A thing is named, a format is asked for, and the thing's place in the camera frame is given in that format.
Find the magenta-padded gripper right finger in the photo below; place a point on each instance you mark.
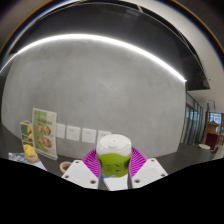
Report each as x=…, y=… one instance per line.
x=148, y=172

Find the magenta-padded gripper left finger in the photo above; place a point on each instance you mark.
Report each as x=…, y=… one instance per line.
x=80, y=174

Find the green and white charger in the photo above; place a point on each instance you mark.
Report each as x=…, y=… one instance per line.
x=113, y=150

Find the beige tape roll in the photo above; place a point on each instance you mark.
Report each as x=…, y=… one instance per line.
x=62, y=166

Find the large green menu sign stand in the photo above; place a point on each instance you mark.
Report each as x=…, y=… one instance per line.
x=44, y=133

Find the small round white table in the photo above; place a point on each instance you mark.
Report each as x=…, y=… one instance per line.
x=204, y=146

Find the small orange sign stand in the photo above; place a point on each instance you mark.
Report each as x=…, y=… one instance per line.
x=27, y=140

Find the glass partition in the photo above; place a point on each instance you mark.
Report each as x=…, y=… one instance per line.
x=192, y=120

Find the red armchair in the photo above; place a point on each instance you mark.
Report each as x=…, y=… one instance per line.
x=211, y=141

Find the white ceiling light strip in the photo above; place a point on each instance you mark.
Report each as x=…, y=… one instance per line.
x=86, y=36

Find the white wall socket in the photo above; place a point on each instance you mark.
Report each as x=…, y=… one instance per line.
x=89, y=135
x=61, y=131
x=73, y=133
x=101, y=134

